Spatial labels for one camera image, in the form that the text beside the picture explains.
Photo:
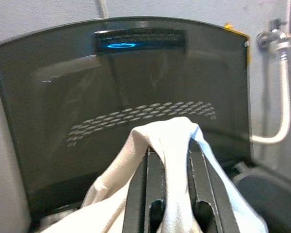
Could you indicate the chrome water tap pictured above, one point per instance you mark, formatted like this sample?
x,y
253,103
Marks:
x,y
279,38

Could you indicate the yellow tape strip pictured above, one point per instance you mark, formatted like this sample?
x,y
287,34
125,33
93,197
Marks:
x,y
228,26

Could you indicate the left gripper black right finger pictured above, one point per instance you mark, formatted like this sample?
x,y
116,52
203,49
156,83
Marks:
x,y
208,194

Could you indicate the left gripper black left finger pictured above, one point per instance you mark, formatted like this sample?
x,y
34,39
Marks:
x,y
140,194

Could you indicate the grey top-load washing machine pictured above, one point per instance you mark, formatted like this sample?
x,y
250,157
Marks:
x,y
269,194

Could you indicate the dark translucent washer lid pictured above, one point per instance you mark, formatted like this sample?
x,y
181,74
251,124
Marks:
x,y
87,85

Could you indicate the white cloth garment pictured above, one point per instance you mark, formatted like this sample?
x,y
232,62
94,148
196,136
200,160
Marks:
x,y
174,136

